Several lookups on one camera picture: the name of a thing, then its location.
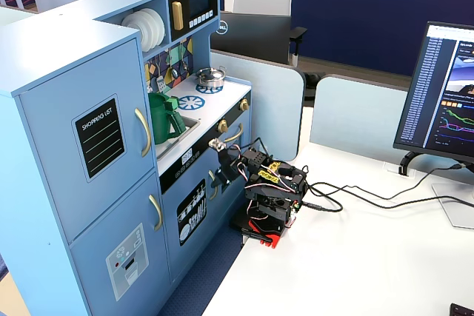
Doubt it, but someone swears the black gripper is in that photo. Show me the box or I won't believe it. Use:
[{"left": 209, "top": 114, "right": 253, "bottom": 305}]
[{"left": 216, "top": 144, "right": 246, "bottom": 186}]

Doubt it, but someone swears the silver toy pot with lid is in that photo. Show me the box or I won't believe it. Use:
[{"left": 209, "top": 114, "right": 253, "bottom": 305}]
[{"left": 195, "top": 66, "right": 228, "bottom": 89}]

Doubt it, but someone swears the light blue desk divider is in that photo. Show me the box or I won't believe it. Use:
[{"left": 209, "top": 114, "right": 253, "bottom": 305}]
[
  {"left": 210, "top": 50, "right": 307, "bottom": 162},
  {"left": 310, "top": 73, "right": 411, "bottom": 155}
]

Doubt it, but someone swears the green plastic pitcher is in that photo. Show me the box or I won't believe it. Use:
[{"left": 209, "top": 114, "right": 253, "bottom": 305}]
[{"left": 147, "top": 92, "right": 188, "bottom": 146}]

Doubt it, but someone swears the red table clamp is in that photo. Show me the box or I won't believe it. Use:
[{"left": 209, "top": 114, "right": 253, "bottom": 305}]
[{"left": 240, "top": 218, "right": 294, "bottom": 250}]

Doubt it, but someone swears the silver slotted spatula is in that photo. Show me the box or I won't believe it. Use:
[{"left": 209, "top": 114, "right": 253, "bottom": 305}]
[{"left": 156, "top": 55, "right": 167, "bottom": 93}]

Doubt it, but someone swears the silver hanging utensil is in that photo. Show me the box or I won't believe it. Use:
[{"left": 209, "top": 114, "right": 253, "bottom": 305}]
[{"left": 179, "top": 42, "right": 189, "bottom": 73}]

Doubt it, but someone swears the black Dell monitor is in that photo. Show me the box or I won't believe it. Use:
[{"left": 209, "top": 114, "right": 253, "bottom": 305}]
[{"left": 210, "top": 10, "right": 293, "bottom": 66}]

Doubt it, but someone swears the white toy plate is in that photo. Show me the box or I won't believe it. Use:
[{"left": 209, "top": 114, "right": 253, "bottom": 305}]
[
  {"left": 121, "top": 11, "right": 147, "bottom": 53},
  {"left": 137, "top": 9, "right": 158, "bottom": 49},
  {"left": 148, "top": 7, "right": 167, "bottom": 44}
]

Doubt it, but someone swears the blue toy kitchen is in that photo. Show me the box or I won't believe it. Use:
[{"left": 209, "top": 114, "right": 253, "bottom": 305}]
[{"left": 0, "top": 0, "right": 253, "bottom": 316}]

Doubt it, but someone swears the black computer monitor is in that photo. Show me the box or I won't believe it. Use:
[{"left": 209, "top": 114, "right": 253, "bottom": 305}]
[{"left": 393, "top": 20, "right": 474, "bottom": 166}]

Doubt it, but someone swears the silver monitor stand base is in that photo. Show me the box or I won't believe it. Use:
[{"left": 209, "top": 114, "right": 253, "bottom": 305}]
[{"left": 431, "top": 181, "right": 474, "bottom": 229}]

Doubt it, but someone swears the black keyboard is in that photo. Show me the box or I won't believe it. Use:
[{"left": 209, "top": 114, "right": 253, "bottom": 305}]
[{"left": 449, "top": 303, "right": 474, "bottom": 316}]

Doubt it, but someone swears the gold door handle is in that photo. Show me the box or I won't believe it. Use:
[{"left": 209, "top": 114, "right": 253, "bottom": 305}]
[
  {"left": 207, "top": 169, "right": 219, "bottom": 201},
  {"left": 148, "top": 194, "right": 164, "bottom": 232},
  {"left": 133, "top": 107, "right": 153, "bottom": 158},
  {"left": 223, "top": 123, "right": 245, "bottom": 144}
]

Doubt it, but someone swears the gold microwave handle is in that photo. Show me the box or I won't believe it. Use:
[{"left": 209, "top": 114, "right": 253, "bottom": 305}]
[{"left": 171, "top": 1, "right": 185, "bottom": 32}]

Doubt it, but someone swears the black cable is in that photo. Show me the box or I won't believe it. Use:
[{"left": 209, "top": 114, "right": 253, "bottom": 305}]
[
  {"left": 307, "top": 162, "right": 468, "bottom": 210},
  {"left": 301, "top": 167, "right": 474, "bottom": 214}
]

